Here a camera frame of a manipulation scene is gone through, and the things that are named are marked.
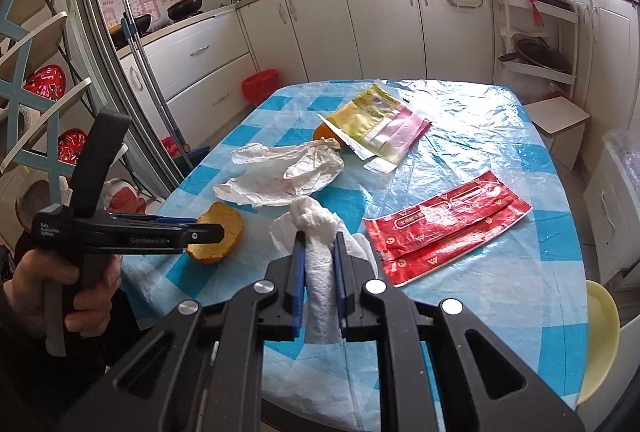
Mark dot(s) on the yellow plastic trash bucket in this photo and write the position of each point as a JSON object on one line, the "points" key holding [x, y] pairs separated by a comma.
{"points": [[603, 339]]}

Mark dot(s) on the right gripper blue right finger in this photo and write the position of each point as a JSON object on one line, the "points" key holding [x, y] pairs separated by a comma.
{"points": [[345, 285]]}

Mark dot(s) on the orange fruit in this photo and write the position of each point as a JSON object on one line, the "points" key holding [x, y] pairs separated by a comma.
{"points": [[323, 132]]}

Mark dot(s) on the black wok on stove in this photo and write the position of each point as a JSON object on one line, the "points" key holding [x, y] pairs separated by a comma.
{"points": [[184, 9]]}

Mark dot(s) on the open bottom drawer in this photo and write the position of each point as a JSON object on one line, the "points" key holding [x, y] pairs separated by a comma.
{"points": [[612, 203]]}

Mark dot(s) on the white paper tissue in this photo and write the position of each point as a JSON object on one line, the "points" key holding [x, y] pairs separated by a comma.
{"points": [[320, 227]]}

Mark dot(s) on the small white step stool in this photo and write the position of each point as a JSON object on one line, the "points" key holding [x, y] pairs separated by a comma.
{"points": [[561, 125]]}

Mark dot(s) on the blue checkered plastic tablecloth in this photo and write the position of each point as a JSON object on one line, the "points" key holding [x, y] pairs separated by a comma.
{"points": [[527, 284]]}

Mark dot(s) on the brown bread slice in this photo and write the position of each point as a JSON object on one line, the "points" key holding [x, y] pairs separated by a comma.
{"points": [[224, 227]]}

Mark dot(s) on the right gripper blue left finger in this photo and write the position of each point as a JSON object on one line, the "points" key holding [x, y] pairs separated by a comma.
{"points": [[295, 284]]}

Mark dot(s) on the yellow pink snack bag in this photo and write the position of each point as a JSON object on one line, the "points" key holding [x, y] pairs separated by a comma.
{"points": [[378, 127]]}

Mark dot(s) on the red floor trash bin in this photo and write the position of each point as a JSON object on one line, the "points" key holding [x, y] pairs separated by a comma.
{"points": [[259, 87]]}

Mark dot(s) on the black pan on rack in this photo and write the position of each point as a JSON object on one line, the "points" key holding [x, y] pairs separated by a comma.
{"points": [[534, 50]]}

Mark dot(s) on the clear plastic bag in drawer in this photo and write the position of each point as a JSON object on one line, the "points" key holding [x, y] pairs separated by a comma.
{"points": [[626, 148]]}

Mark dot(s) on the white storage rack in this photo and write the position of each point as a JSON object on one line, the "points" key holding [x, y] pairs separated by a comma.
{"points": [[556, 21]]}

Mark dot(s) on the crumpled white plastic bag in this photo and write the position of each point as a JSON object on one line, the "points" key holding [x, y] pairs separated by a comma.
{"points": [[276, 176]]}

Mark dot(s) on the person left hand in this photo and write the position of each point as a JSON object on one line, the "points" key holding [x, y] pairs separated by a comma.
{"points": [[38, 287]]}

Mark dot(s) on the red flat wrapper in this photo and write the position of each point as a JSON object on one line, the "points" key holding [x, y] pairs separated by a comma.
{"points": [[420, 239]]}

